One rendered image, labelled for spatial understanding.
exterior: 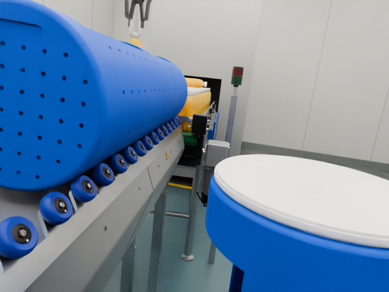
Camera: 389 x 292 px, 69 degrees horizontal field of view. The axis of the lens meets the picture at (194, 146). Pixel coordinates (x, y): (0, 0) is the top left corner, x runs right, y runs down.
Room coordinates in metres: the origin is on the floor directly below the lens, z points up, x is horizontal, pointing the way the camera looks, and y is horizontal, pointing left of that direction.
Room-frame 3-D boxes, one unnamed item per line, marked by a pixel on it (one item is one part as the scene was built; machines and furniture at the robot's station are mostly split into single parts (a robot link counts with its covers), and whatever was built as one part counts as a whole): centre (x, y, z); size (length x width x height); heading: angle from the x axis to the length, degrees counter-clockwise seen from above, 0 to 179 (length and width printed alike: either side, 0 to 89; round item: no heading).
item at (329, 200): (0.36, -0.17, 1.03); 0.28 x 0.28 x 0.01
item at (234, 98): (1.68, -0.20, 0.55); 0.04 x 0.04 x 1.10; 85
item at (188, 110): (1.44, 0.06, 1.00); 0.07 x 0.07 x 0.19
